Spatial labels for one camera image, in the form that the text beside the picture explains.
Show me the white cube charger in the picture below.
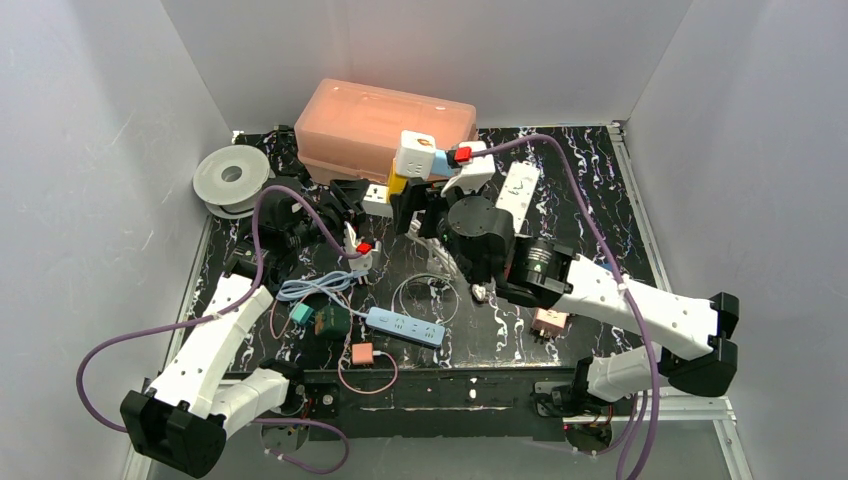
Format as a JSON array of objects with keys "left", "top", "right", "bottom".
[{"left": 394, "top": 130, "right": 437, "bottom": 179}]

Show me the light blue cable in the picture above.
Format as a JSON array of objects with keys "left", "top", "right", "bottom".
[{"left": 275, "top": 270, "right": 370, "bottom": 319}]

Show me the pink translucent plastic storage box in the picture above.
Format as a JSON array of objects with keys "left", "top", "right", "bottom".
[{"left": 294, "top": 79, "right": 477, "bottom": 185}]

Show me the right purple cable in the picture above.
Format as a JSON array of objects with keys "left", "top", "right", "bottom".
[{"left": 463, "top": 133, "right": 662, "bottom": 480}]

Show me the small pink usb charger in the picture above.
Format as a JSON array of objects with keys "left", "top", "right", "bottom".
[{"left": 351, "top": 343, "right": 376, "bottom": 366}]

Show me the teal plug adapter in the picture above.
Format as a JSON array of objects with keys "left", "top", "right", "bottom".
[{"left": 289, "top": 303, "right": 315, "bottom": 327}]

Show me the light blue power strip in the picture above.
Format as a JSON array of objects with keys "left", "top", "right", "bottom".
[{"left": 365, "top": 307, "right": 446, "bottom": 348}]

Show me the white power cord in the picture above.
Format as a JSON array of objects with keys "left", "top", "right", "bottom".
[{"left": 407, "top": 218, "right": 458, "bottom": 276}]

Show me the dark green cube charger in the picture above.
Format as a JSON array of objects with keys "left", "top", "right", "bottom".
[{"left": 314, "top": 305, "right": 352, "bottom": 341}]

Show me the aluminium frame rail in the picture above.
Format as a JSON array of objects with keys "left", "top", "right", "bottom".
[{"left": 135, "top": 378, "right": 737, "bottom": 425}]

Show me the pink plug adapter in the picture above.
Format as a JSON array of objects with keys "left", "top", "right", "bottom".
[{"left": 530, "top": 308, "right": 569, "bottom": 340}]

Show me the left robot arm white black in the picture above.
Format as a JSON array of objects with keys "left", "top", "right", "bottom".
[{"left": 120, "top": 187, "right": 365, "bottom": 479}]

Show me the small light blue charger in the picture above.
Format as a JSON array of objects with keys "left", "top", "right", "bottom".
[{"left": 430, "top": 150, "right": 456, "bottom": 178}]

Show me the white usb charging hub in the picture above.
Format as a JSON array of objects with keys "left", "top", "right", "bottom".
[{"left": 362, "top": 183, "right": 393, "bottom": 218}]

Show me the purple cable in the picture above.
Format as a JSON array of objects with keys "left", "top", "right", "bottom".
[
  {"left": 463, "top": 133, "right": 662, "bottom": 480},
  {"left": 75, "top": 185, "right": 372, "bottom": 476}
]

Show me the yellow cube socket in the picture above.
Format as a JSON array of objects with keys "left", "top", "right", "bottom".
[{"left": 387, "top": 164, "right": 408, "bottom": 197}]

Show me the thin pink usb cable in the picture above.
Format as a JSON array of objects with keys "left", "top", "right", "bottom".
[{"left": 268, "top": 298, "right": 400, "bottom": 396}]

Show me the thin white usb cable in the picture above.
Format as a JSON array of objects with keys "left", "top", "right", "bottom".
[{"left": 390, "top": 272, "right": 461, "bottom": 327}]

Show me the grey filament spool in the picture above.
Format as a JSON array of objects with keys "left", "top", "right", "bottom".
[{"left": 192, "top": 145, "right": 275, "bottom": 220}]

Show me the white long power strip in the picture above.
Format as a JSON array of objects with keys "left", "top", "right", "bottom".
[{"left": 495, "top": 162, "right": 540, "bottom": 234}]

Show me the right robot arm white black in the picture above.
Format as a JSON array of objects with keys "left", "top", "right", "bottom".
[{"left": 390, "top": 174, "right": 739, "bottom": 407}]

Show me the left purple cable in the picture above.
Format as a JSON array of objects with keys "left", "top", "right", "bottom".
[{"left": 75, "top": 185, "right": 372, "bottom": 476}]

